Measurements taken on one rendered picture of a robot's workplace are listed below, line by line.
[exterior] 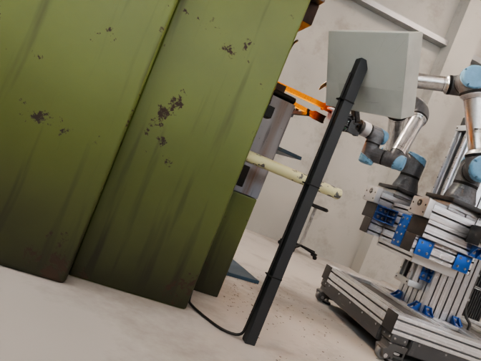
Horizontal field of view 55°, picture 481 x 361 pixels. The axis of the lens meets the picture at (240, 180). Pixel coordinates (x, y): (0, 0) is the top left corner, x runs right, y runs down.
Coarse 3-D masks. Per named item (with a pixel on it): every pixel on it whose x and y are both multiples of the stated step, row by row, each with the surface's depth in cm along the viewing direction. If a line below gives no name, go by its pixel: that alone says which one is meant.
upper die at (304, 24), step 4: (312, 4) 203; (316, 4) 204; (308, 8) 203; (312, 8) 204; (316, 8) 204; (308, 12) 203; (312, 12) 204; (304, 16) 203; (308, 16) 204; (312, 16) 204; (304, 20) 203; (308, 20) 204; (312, 20) 204; (304, 24) 207; (308, 24) 205; (300, 28) 213; (304, 28) 211
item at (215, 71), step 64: (192, 0) 159; (256, 0) 164; (192, 64) 161; (256, 64) 167; (128, 128) 158; (192, 128) 164; (256, 128) 170; (128, 192) 161; (192, 192) 167; (128, 256) 163; (192, 256) 170
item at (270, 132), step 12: (276, 108) 201; (288, 108) 203; (264, 120) 200; (276, 120) 202; (288, 120) 203; (264, 132) 201; (276, 132) 202; (252, 144) 200; (264, 144) 202; (276, 144) 203; (264, 156) 202; (252, 168) 202; (252, 180) 202; (264, 180) 204; (240, 192) 202; (252, 192) 203
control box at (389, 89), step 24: (336, 48) 171; (360, 48) 163; (384, 48) 155; (408, 48) 149; (336, 72) 173; (384, 72) 157; (408, 72) 152; (336, 96) 176; (360, 96) 167; (384, 96) 159; (408, 96) 155
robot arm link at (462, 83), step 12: (468, 72) 212; (480, 72) 211; (456, 84) 222; (468, 84) 212; (480, 84) 210; (468, 96) 214; (480, 96) 213; (468, 108) 214; (480, 108) 212; (468, 120) 215; (480, 120) 212; (468, 132) 215; (480, 132) 211; (468, 144) 215; (480, 144) 211; (468, 156) 213; (480, 156) 208; (468, 168) 212; (480, 168) 208; (480, 180) 210
